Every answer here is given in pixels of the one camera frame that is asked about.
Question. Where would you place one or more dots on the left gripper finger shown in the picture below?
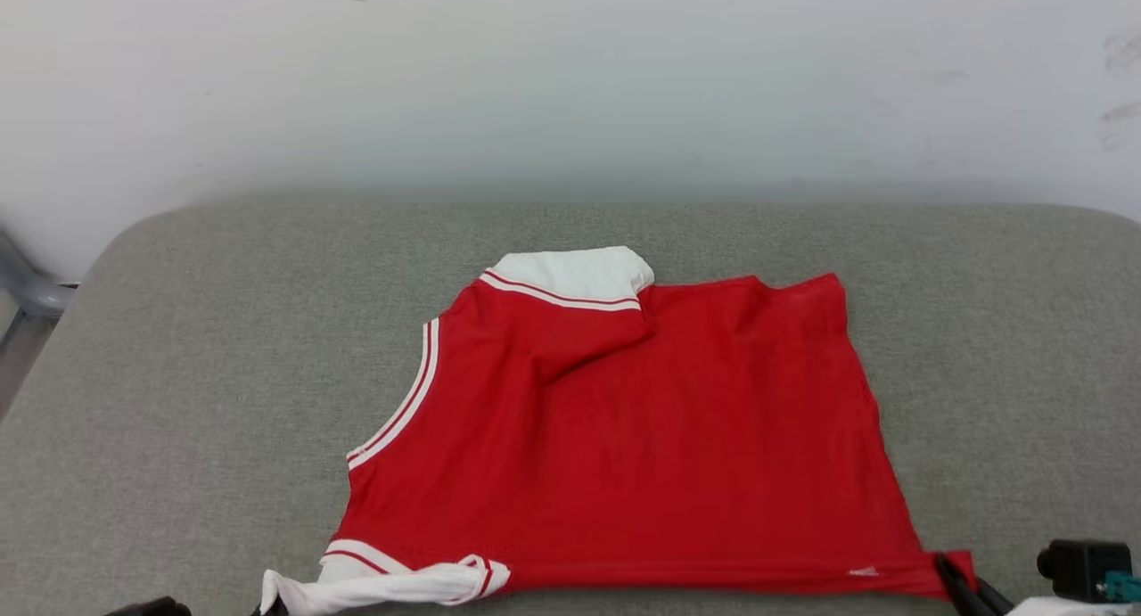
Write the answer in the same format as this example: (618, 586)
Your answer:
(270, 608)

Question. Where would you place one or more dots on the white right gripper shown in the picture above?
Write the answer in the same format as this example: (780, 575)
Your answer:
(1061, 609)

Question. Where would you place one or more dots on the red white sleeveless jersey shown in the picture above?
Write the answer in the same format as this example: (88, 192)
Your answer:
(624, 438)

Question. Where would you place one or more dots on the grey fabric sofa seat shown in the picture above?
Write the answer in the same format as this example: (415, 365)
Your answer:
(178, 375)

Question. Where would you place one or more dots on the grey chair leg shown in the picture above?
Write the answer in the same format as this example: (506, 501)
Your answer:
(36, 295)

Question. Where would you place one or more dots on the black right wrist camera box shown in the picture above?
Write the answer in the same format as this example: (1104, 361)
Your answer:
(1083, 567)

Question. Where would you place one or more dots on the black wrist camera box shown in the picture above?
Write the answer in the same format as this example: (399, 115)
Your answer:
(1083, 567)
(151, 609)

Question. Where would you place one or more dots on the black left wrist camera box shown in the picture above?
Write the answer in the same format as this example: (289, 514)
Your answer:
(151, 609)

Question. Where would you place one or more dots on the teal right camera connector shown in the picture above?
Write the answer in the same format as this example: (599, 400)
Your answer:
(1125, 587)

